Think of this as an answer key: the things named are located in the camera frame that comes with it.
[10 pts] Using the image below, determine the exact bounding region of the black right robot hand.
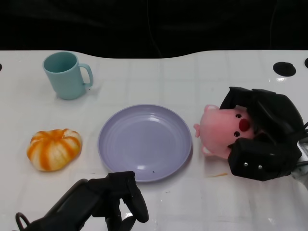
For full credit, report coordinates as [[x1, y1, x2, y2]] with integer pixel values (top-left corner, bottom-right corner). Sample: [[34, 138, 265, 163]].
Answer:
[[220, 86, 305, 181]]

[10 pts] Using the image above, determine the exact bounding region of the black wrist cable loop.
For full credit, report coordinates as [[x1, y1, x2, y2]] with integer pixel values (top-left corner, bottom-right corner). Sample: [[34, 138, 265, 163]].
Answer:
[[15, 211, 31, 231]]

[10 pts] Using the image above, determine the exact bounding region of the orange striped bread toy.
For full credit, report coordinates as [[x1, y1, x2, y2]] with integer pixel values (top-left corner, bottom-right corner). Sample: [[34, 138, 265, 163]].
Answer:
[[26, 129, 83, 172]]

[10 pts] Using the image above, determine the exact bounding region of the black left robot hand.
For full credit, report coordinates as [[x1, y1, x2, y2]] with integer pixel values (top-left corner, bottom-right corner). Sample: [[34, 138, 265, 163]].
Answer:
[[28, 170, 149, 231]]

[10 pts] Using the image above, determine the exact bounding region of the lilac plastic plate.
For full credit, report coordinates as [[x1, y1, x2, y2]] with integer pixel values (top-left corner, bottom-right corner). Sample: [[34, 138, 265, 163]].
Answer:
[[97, 103, 193, 183]]

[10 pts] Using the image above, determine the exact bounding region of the black backdrop cloth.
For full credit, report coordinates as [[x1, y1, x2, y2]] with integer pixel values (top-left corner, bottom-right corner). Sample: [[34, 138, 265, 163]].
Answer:
[[0, 0, 308, 60]]

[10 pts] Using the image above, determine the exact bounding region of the pink plush pig doll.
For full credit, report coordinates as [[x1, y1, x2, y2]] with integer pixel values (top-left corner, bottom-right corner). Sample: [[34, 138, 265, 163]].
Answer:
[[193, 104, 257, 160]]

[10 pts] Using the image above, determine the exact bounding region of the teal plastic mug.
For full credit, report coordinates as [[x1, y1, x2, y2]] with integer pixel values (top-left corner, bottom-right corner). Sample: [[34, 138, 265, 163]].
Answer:
[[42, 51, 94, 101]]

